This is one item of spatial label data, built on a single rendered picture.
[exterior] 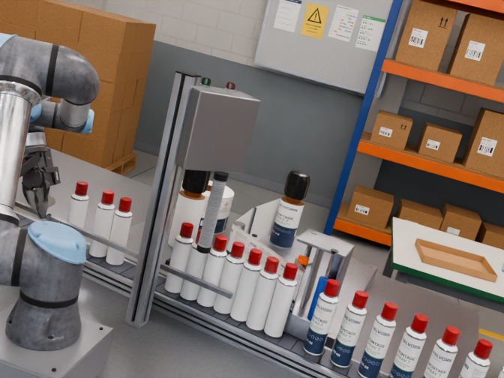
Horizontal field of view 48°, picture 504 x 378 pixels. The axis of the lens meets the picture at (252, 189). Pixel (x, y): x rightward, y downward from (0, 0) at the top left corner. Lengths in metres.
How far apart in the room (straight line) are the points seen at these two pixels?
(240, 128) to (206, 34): 4.70
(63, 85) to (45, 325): 0.51
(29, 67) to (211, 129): 0.42
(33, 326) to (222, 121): 0.60
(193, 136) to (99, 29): 3.59
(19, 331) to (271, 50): 4.80
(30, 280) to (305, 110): 4.86
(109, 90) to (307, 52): 1.97
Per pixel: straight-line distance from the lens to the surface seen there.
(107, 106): 4.88
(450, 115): 5.83
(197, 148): 1.34
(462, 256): 3.02
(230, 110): 1.36
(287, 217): 2.06
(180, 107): 1.35
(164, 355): 1.48
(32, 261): 1.19
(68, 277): 1.21
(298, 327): 1.58
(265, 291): 1.51
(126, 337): 1.52
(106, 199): 1.70
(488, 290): 2.71
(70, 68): 1.33
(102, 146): 4.95
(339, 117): 5.82
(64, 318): 1.25
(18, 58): 1.33
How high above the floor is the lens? 1.65
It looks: 16 degrees down
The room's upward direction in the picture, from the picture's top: 14 degrees clockwise
